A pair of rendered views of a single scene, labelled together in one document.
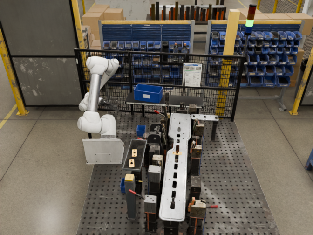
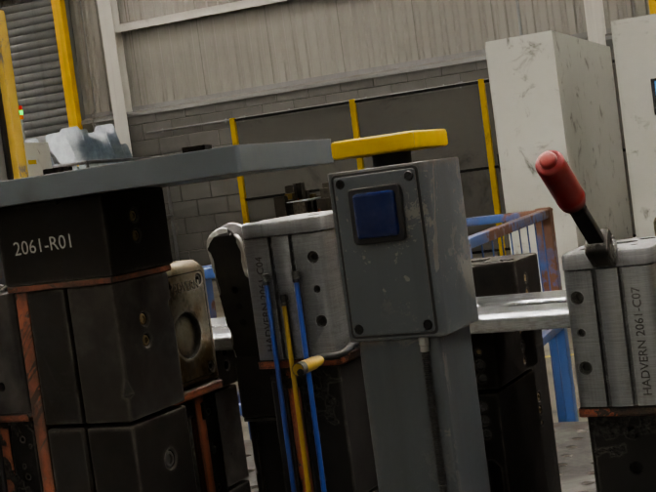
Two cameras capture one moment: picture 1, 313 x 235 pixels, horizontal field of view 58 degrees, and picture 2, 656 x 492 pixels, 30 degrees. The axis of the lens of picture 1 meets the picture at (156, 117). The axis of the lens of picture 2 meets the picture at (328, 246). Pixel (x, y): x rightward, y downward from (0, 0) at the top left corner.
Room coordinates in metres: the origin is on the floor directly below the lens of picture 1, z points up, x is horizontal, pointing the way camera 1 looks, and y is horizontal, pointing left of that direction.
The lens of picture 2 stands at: (1.26, 0.98, 1.14)
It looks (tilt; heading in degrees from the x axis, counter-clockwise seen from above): 3 degrees down; 290
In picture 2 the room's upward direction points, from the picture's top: 8 degrees counter-clockwise
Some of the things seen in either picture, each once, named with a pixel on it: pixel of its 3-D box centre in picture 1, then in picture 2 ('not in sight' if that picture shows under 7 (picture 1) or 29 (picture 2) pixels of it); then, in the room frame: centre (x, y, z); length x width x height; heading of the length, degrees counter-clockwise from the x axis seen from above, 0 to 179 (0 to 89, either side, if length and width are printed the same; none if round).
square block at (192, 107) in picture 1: (191, 119); not in sight; (2.67, -0.40, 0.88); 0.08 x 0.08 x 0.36; 83
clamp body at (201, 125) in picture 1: (198, 138); not in sight; (2.33, -0.44, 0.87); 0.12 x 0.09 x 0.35; 83
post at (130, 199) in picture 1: (131, 198); (434, 490); (1.50, 0.20, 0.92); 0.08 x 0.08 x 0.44; 83
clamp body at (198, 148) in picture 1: (195, 160); not in sight; (1.99, -0.37, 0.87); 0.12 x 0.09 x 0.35; 83
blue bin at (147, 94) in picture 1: (148, 93); not in sight; (2.89, 0.09, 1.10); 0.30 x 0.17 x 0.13; 74
